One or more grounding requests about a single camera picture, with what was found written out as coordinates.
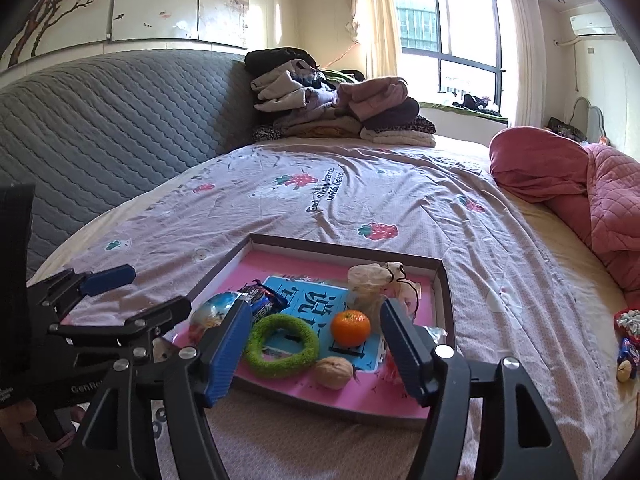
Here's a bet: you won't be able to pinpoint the brown walnut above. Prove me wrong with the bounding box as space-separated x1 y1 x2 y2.
314 356 355 390

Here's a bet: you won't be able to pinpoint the strawberry printed bed sheet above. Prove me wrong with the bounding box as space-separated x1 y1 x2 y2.
25 137 640 480

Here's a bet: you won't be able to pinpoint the white air conditioner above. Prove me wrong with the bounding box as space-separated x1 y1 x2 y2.
569 10 618 37

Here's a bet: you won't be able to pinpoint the window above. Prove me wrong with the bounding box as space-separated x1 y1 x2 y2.
390 0 503 113

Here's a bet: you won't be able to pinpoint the white arched chair back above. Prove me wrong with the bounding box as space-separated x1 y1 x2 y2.
570 97 606 143

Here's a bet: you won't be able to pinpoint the dark shallow cardboard box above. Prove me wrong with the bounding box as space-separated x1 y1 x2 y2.
170 232 457 431

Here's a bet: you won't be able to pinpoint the person's left hand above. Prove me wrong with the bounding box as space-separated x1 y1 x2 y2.
0 402 66 461

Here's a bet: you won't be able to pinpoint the clear bag of red snacks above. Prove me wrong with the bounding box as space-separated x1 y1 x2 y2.
189 291 246 343
382 325 446 386

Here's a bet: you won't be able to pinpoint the cream curtain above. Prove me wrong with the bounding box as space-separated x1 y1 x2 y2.
350 0 398 81
505 0 546 128

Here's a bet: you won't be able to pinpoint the pink quilted blanket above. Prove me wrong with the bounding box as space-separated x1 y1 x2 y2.
489 127 640 311

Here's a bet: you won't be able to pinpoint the green fuzzy ring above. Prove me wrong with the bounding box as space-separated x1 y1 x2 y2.
243 314 321 380

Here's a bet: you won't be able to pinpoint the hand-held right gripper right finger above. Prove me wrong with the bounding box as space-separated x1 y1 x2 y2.
380 298 581 480

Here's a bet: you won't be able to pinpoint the dark clothes on windowsill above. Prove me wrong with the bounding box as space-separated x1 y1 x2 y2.
452 94 501 113

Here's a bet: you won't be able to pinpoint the pile of folded clothes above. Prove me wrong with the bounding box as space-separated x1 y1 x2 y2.
244 47 437 148

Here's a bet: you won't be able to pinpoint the orange tangerine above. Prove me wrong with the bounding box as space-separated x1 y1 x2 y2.
331 310 372 348

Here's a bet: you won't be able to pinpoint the painted wall panel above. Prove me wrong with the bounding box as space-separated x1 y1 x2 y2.
0 0 251 73

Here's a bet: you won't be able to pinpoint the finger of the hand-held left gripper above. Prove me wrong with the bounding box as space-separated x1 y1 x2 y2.
47 296 192 346
30 264 137 318

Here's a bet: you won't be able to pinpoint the grey quilted headboard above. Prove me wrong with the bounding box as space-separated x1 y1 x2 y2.
0 49 261 281

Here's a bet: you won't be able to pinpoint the small colourful toy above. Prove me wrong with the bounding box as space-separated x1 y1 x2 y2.
614 308 640 383

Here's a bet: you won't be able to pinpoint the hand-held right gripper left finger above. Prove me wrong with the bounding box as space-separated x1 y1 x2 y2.
62 300 254 480

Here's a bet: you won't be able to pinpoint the pink and blue book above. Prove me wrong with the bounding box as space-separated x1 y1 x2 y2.
187 250 438 421

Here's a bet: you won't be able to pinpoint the blue cookie packet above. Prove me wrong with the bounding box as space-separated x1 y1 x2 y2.
237 282 291 318

